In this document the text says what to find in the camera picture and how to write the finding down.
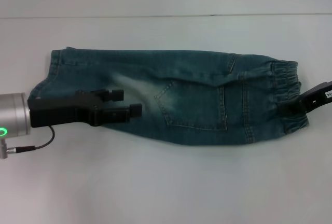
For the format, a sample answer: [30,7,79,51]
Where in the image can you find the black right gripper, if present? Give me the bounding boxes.
[281,79,332,118]

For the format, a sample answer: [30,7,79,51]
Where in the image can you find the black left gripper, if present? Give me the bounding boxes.
[27,88,143,129]

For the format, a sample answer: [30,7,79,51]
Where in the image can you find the blue denim shorts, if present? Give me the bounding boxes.
[27,46,311,147]

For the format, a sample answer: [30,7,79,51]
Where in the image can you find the left gripper cable with plug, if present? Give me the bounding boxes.
[6,125,56,152]

